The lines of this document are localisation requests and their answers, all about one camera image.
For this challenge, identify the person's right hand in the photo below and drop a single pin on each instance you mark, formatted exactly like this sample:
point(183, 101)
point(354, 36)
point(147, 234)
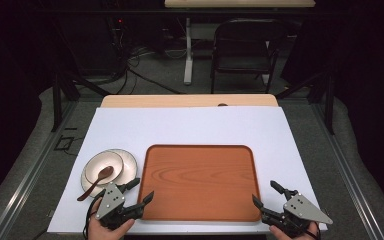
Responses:
point(296, 238)

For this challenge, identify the brown wooden tray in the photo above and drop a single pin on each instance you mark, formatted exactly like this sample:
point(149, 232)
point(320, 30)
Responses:
point(198, 183)

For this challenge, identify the white plate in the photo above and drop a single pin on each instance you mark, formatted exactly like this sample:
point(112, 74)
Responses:
point(130, 166)

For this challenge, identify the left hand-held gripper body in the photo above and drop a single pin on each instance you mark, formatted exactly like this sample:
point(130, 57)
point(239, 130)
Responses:
point(110, 200)

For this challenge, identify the black metal stand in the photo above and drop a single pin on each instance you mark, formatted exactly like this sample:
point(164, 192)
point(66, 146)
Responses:
point(57, 100)
point(329, 106)

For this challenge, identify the white table mat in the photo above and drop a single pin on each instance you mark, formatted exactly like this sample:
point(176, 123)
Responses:
point(193, 126)

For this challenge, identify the black floor socket frame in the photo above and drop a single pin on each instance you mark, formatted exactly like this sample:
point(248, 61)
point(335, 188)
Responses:
point(63, 143)

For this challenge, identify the light wooden table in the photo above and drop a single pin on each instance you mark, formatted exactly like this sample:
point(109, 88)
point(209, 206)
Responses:
point(186, 100)

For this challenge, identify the white bowl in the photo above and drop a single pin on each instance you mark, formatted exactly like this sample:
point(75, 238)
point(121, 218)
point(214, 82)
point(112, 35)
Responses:
point(96, 165)

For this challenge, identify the black folding chair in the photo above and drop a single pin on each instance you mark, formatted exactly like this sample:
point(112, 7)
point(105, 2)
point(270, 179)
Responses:
point(243, 43)

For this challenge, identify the brown wooden spoon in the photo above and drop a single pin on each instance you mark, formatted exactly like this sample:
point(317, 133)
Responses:
point(106, 172)

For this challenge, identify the aluminium floor rail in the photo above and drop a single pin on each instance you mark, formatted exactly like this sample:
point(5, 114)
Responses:
point(346, 173)
point(30, 180)

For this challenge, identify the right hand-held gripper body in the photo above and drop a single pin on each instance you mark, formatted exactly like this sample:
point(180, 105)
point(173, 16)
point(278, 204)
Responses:
point(305, 210)

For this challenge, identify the white table leg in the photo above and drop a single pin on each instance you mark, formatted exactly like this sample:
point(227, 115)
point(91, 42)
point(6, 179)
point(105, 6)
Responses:
point(188, 56)

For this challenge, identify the person's left hand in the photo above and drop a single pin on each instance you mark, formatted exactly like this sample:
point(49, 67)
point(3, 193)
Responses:
point(103, 234)

